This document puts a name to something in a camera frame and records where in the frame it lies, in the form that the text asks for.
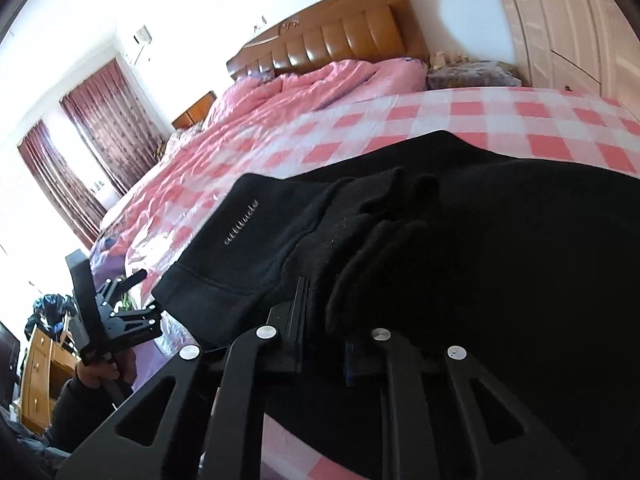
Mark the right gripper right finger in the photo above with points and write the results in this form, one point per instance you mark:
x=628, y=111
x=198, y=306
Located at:
x=354, y=367

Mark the cream wardrobe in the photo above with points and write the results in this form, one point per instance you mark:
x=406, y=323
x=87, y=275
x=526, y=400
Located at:
x=585, y=46

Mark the pink quilt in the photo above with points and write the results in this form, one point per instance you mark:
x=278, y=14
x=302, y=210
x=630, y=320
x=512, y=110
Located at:
x=272, y=100

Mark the wooden dresser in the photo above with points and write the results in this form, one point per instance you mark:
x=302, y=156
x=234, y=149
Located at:
x=47, y=368

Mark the black pants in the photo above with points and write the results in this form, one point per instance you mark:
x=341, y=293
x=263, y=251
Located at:
x=378, y=238

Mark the person left hand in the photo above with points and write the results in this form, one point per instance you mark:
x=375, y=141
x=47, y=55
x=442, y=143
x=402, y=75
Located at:
x=94, y=374

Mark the wooden nightstand far side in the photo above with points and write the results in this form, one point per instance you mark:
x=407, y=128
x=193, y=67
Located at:
x=196, y=112

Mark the maroon curtain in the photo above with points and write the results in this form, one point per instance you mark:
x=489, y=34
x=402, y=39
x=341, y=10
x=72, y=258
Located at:
x=73, y=201
x=115, y=125

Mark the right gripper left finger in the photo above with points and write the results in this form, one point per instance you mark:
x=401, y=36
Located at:
x=290, y=319

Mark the maroon curtain right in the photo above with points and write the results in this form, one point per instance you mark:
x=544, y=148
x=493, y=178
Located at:
x=115, y=125

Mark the maroon curtain left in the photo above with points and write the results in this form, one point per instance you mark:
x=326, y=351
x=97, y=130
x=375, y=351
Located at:
x=73, y=201

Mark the person dark sleeve forearm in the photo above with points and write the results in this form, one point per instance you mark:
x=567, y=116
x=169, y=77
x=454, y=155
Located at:
x=78, y=412

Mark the brown wooden headboard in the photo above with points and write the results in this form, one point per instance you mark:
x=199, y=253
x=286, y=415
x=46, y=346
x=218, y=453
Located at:
x=331, y=31

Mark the pink checkered bed sheet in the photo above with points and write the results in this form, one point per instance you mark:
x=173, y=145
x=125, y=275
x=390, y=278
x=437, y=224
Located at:
x=153, y=223

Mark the cluttered bedside table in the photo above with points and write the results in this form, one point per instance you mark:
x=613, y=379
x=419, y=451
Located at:
x=441, y=74

